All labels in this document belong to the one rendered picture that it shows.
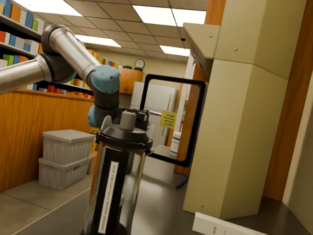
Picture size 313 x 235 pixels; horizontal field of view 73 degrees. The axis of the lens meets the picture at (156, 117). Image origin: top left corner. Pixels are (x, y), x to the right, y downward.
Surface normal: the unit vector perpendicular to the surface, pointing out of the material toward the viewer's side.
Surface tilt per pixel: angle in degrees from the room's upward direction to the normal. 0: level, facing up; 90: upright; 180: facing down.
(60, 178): 96
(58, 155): 95
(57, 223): 0
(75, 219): 0
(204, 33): 90
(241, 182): 90
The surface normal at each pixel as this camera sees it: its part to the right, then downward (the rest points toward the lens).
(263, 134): 0.51, 0.15
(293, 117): -0.24, 0.00
